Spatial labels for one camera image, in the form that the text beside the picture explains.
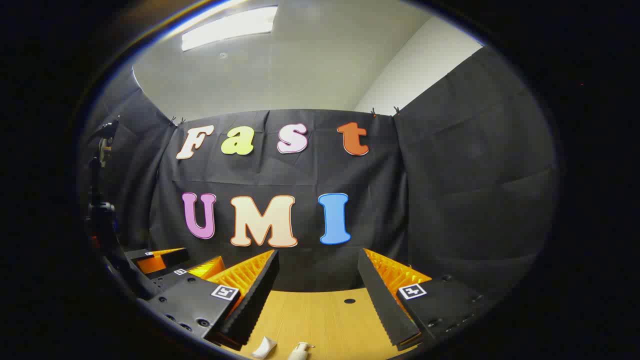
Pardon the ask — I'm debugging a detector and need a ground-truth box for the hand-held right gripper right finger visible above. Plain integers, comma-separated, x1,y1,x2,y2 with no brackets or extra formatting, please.
356,247,495,352

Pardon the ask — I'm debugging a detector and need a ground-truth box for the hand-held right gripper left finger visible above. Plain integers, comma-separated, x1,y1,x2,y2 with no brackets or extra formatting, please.
146,249,281,351

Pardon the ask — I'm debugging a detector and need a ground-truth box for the white squeeze tube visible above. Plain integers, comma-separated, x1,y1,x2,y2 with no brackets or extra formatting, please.
250,336,278,360

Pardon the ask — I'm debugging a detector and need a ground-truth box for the white pump bottle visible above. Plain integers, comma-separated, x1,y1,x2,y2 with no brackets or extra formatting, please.
287,341,316,360

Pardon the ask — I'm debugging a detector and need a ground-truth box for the black backdrop cloth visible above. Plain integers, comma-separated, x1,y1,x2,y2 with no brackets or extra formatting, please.
80,45,558,293

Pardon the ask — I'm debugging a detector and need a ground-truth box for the ceiling light panel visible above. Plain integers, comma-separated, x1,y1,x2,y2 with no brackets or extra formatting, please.
181,5,279,52

